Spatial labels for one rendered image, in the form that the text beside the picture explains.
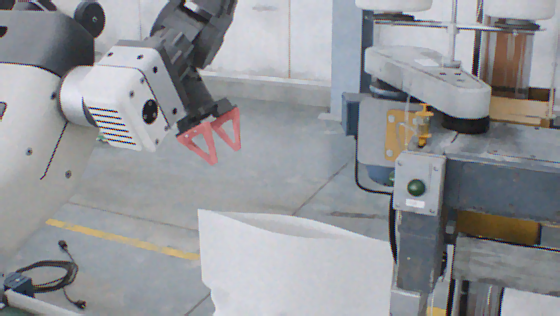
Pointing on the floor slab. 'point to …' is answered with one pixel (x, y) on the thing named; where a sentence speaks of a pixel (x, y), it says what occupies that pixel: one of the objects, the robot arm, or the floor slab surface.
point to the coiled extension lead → (57, 279)
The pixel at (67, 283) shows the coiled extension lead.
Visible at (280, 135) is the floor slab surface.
